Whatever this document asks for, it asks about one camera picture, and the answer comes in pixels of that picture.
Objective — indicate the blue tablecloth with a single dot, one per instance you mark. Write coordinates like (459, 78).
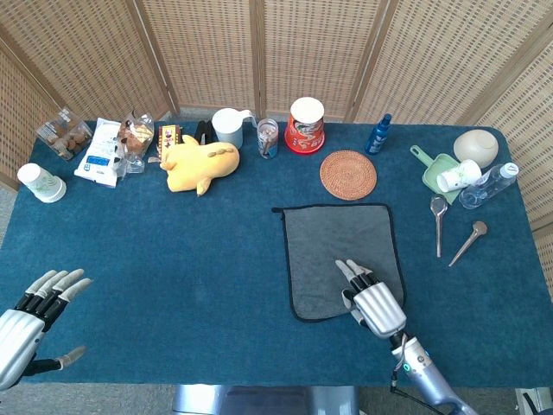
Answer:
(173, 259)

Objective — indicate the beige bowl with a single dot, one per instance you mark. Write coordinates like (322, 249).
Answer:
(475, 147)

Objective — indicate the blue spray bottle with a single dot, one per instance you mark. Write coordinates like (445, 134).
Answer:
(377, 138)

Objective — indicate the clear bag of pastries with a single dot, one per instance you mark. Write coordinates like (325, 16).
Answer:
(136, 138)

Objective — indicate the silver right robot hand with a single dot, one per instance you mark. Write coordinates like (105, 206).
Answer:
(380, 309)

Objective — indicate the brownish metal spoon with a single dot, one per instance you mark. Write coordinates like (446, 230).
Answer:
(478, 227)

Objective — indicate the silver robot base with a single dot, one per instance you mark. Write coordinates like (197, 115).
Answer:
(259, 402)

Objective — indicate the round woven rattan coaster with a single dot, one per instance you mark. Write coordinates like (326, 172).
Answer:
(347, 175)

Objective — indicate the white paper cup green print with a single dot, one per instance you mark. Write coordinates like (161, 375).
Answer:
(458, 175)
(41, 181)

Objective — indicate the yellow plush toy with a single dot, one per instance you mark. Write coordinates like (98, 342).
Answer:
(203, 166)

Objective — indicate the red instant noodle cup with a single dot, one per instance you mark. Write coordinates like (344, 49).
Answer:
(304, 129)

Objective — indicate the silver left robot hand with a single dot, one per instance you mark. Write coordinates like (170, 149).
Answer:
(17, 333)

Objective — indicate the green plastic scoop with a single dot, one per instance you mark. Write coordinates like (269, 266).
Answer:
(432, 175)

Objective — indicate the shiny metal spoon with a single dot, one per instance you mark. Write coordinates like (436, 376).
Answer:
(438, 205)

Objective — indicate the brown chocolate box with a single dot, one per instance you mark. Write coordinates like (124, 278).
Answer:
(168, 138)

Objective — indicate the grey and blue cloth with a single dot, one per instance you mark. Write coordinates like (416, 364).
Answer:
(328, 242)

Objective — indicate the silver-blue right robot arm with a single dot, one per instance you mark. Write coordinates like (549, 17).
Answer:
(427, 380)

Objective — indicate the black object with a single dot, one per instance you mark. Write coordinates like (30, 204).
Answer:
(203, 132)

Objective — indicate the clear plastic water bottle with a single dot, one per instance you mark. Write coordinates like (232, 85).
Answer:
(484, 188)

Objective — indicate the clear plastic box of muffins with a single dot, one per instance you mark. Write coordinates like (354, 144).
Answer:
(65, 136)

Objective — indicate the white and blue snack packet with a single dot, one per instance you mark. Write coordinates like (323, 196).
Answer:
(97, 155)

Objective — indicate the clear jar of biscuit sticks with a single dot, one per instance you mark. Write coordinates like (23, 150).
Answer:
(268, 138)

